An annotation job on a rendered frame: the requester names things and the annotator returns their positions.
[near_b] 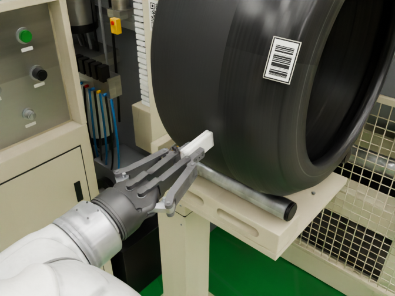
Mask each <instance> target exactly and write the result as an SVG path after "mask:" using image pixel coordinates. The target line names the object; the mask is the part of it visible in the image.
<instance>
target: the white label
mask: <svg viewBox="0 0 395 296"><path fill-rule="evenodd" d="M301 44H302V43H301V42H298V41H293V40H290V39H285V38H280V37H277V36H273V40H272V44H271V47H270V51H269V56H268V59H267V62H266V67H265V71H264V74H263V78H266V79H270V80H274V81H277V82H282V83H286V84H290V81H291V78H292V74H293V71H294V67H295V64H296V61H297V57H298V54H299V50H300V46H301Z"/></svg>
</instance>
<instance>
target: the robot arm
mask: <svg viewBox="0 0 395 296"><path fill-rule="evenodd" d="M213 146H214V142H213V133H212V132H210V131H208V130H205V131H204V132H203V133H202V134H200V135H199V136H198V137H197V138H195V139H194V140H193V141H191V142H187V143H185V144H184V145H183V146H182V147H180V148H179V149H178V147H177V146H173V147H172V150H173V151H169V150H168V148H163V149H161V150H159V151H157V152H155V153H153V154H151V155H149V156H147V157H145V158H143V159H141V160H139V161H137V162H135V163H133V164H131V165H129V166H128V167H123V168H120V169H116V170H114V171H113V173H114V176H115V180H116V184H115V185H114V186H113V187H108V188H107V189H105V190H104V191H103V192H101V193H100V194H98V195H97V196H96V197H95V198H93V199H92V200H91V202H89V201H81V202H80V203H78V204H77V205H75V206H74V207H72V208H71V209H70V210H69V211H67V212H66V213H65V214H63V215H62V216H60V217H59V218H57V219H55V220H54V221H53V223H51V224H50V225H48V226H46V227H45V228H42V229H40V230H38V231H36V232H33V233H30V234H28V235H27V236H25V237H23V238H22V239H20V240H18V241H17V242H15V243H13V244H12V245H11V246H9V247H8V248H7V249H5V250H3V252H1V253H0V296H141V295H140V294H139V293H138V292H136V291H135V290H134V289H133V288H131V287H130V286H128V285H127V284H125V283H124V282H123V281H121V280H120V279H118V278H116V277H115V276H113V275H111V274H110V273H107V272H106V271H104V270H101V269H100V268H101V267H102V266H103V265H104V264H106V263H107V262H108V261H109V260H110V259H111V258H112V257H113V256H115V255H116V254H117V253H118V252H119V251H120V250H121V249H122V241H124V240H126V239H127V238H128V237H129V236H130V235H131V234H132V233H134V232H135V231H136V230H137V229H138V228H139V227H140V225H141V224H142V222H143V221H144V220H145V219H146V218H149V217H152V216H154V215H155V214H156V213H166V215H167V216H168V217H173V216H174V215H175V210H176V206H177V204H178V203H179V202H180V200H181V199H182V197H183V196H184V195H185V193H186V192H187V190H188V189H189V187H190V186H191V185H192V183H193V182H194V181H195V179H196V178H197V176H198V171H197V165H196V163H197V162H199V161H200V160H201V159H203V158H204V156H205V153H206V152H207V151H208V150H209V149H210V148H211V147H213ZM161 157H163V158H162V159H161ZM169 189H170V190H169ZM167 190H169V191H168V193H167V195H166V197H164V195H165V192H166V191H167ZM161 198H162V200H161V202H160V203H159V200H160V199H161Z"/></svg>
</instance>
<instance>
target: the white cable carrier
mask: <svg viewBox="0 0 395 296"><path fill-rule="evenodd" d="M133 1H136V2H134V3H133V7H134V8H135V9H134V14H136V15H135V20H136V22H135V26H137V27H138V28H135V30H136V33H137V34H136V39H139V40H137V41H136V42H137V45H140V46H137V50H138V51H139V52H138V56H140V57H138V62H140V63H139V67H140V69H139V73H141V74H139V77H140V78H141V79H140V83H141V84H140V88H141V89H142V90H141V94H142V95H141V98H142V104H143V105H146V106H148V107H150V103H149V87H148V71H147V62H146V46H145V31H144V22H143V6H142V0H133ZM137 15H138V16H137ZM137 21H140V22H137ZM140 51H141V52H140Z"/></svg>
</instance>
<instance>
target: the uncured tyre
mask: <svg viewBox="0 0 395 296"><path fill-rule="evenodd" d="M273 36H277V37H280V38H285V39H290V40H293V41H298V42H301V43H302V44H301V46H300V50H299V54H298V57H297V61H296V64H295V67H294V71H293V74H292V78H291V81H290V84H286V83H282V82H277V81H274V80H270V79H266V78H263V74H264V71H265V67H266V62H267V59H268V56H269V51H270V47H271V44H272V40H273ZM394 56H395V0H158V4H157V7H156V11H155V17H154V20H153V27H152V37H151V45H150V65H151V77H152V88H153V95H154V99H155V104H156V108H157V111H158V114H159V117H160V119H161V122H162V124H163V126H164V128H165V130H166V131H167V133H168V135H169V136H170V137H171V139H172V140H173V141H174V142H175V143H176V144H177V145H178V146H179V147H182V146H183V145H184V144H185V143H187V142H191V141H193V140H194V139H195V138H197V137H198V136H199V135H200V134H202V133H203V132H204V131H205V130H208V131H210V132H212V133H213V142H214V146H213V147H211V148H210V149H209V150H208V151H207V152H206V153H205V156H204V158H203V159H201V160H202V161H201V160H200V161H199V162H201V163H203V164H205V165H207V166H209V167H211V168H213V169H215V170H217V171H219V172H221V173H223V174H225V175H227V176H229V177H231V178H233V179H235V180H237V181H239V182H241V183H243V184H245V185H247V186H249V187H251V188H253V189H256V190H262V191H265V192H267V193H269V194H272V195H276V196H288V195H290V194H293V193H297V192H299V191H302V190H305V189H309V188H311V187H314V186H316V185H318V184H319V183H321V182H322V181H323V180H324V179H326V178H327V177H328V176H329V175H330V174H331V173H332V172H333V171H334V170H335V169H336V167H337V166H338V165H339V164H340V163H341V162H342V160H343V159H344V158H345V156H346V155H347V154H348V152H349V150H350V149H351V148H352V146H353V145H354V143H355V141H356V140H357V138H358V136H359V134H360V133H361V131H362V130H363V128H364V125H365V124H366V122H367V120H368V118H369V116H370V114H371V112H372V110H373V108H374V105H375V104H376V102H377V100H378V97H379V95H380V92H381V90H382V88H383V85H384V83H385V81H386V78H387V75H388V73H389V70H390V67H391V64H392V61H393V59H394ZM205 162H206V163H205ZM207 163H208V164H207ZM209 164H210V165H209Z"/></svg>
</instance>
